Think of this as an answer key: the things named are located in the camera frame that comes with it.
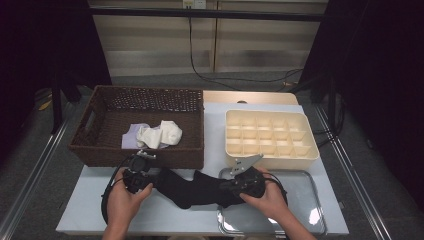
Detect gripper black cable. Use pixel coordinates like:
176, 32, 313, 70
100, 154, 134, 225
263, 171, 289, 206

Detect black hanging wall cable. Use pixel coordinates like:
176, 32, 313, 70
188, 16, 304, 92

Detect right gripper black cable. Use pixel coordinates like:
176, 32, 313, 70
263, 171, 289, 206

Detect metal floor rail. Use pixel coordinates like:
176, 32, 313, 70
0, 101, 76, 240
313, 105, 393, 240

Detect cream divided storage box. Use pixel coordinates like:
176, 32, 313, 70
224, 109, 321, 170

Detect black floor cables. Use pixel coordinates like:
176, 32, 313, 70
314, 96, 346, 148

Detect yellow flat object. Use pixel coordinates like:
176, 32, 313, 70
37, 99, 54, 112

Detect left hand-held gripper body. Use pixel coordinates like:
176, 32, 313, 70
121, 149, 158, 195

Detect person's left hand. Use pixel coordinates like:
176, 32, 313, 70
105, 179, 155, 230

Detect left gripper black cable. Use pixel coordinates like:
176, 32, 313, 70
100, 154, 134, 225

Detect black metal stand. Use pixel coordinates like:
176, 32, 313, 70
50, 71, 83, 135

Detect white wall outlet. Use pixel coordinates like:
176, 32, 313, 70
182, 0, 208, 10

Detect white sock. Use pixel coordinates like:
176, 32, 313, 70
135, 119, 184, 150

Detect black horizontal bar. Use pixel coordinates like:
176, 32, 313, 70
89, 7, 329, 23

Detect clear plastic box lid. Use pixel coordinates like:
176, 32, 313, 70
217, 167, 328, 238

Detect dark curtain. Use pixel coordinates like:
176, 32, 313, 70
298, 0, 424, 214
0, 0, 113, 168

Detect brown wicker basket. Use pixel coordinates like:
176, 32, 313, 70
68, 84, 205, 170

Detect person's right hand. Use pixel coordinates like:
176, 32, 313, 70
239, 167, 289, 221

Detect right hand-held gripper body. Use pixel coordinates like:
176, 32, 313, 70
229, 152, 268, 199

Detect black sock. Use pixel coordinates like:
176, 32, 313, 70
153, 167, 248, 210

